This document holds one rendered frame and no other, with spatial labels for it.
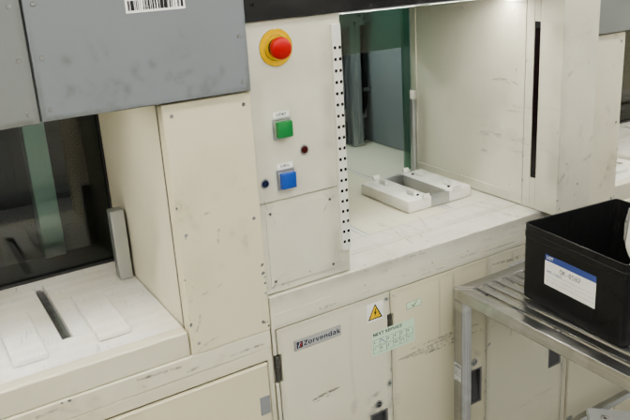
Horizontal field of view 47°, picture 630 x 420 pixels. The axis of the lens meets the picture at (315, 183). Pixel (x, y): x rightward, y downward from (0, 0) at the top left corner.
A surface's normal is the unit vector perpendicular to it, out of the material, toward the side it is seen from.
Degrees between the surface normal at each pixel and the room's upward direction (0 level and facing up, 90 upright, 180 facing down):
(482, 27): 90
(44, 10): 90
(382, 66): 90
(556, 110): 90
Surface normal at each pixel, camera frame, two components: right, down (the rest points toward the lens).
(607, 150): 0.52, 0.22
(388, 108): -0.85, 0.21
